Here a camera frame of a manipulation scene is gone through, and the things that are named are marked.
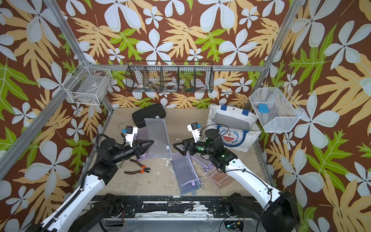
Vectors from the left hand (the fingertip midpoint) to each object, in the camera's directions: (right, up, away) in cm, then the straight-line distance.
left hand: (153, 141), depth 69 cm
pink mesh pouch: (+36, -24, +13) cm, 45 cm away
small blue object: (+63, +18, +17) cm, 68 cm away
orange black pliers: (-10, -20, +19) cm, 30 cm away
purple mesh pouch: (-1, +5, +7) cm, 9 cm away
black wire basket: (+5, +41, +28) cm, 49 cm away
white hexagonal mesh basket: (+70, +16, +15) cm, 73 cm away
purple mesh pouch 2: (+28, -16, +21) cm, 38 cm away
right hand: (+12, -2, +1) cm, 12 cm away
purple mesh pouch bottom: (+16, -24, +16) cm, 33 cm away
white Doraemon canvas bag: (+46, +6, +12) cm, 48 cm away
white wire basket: (-43, +32, +17) cm, 56 cm away
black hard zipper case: (-12, +18, +46) cm, 51 cm away
